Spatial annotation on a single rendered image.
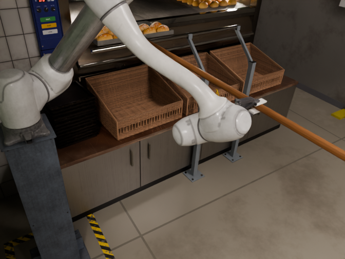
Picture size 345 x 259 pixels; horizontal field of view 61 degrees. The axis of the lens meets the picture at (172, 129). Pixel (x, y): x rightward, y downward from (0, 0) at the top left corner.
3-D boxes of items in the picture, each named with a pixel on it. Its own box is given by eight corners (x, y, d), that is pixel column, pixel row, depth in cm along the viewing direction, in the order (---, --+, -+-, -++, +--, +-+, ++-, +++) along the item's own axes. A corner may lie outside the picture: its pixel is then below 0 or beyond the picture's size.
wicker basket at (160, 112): (87, 110, 228) (83, 77, 213) (148, 92, 257) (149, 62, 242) (117, 142, 197) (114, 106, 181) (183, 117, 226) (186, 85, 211)
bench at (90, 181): (42, 184, 241) (25, 124, 208) (246, 107, 362) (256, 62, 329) (65, 233, 204) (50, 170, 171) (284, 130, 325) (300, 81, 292)
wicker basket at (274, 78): (205, 77, 289) (208, 50, 274) (245, 67, 317) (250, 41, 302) (241, 98, 257) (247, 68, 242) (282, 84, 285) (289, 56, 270)
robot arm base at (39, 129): (6, 152, 119) (2, 141, 116) (-1, 125, 134) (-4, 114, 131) (53, 139, 127) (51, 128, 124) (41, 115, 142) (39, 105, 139)
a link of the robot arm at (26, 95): (-8, 124, 124) (-25, 76, 112) (23, 105, 139) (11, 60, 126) (23, 133, 120) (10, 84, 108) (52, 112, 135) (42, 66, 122)
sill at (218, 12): (70, 34, 201) (69, 29, 199) (250, 10, 291) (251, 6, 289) (73, 37, 197) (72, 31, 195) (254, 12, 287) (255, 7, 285)
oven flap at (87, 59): (78, 68, 210) (71, 39, 203) (250, 34, 299) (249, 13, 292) (80, 68, 206) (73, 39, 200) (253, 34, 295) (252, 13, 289)
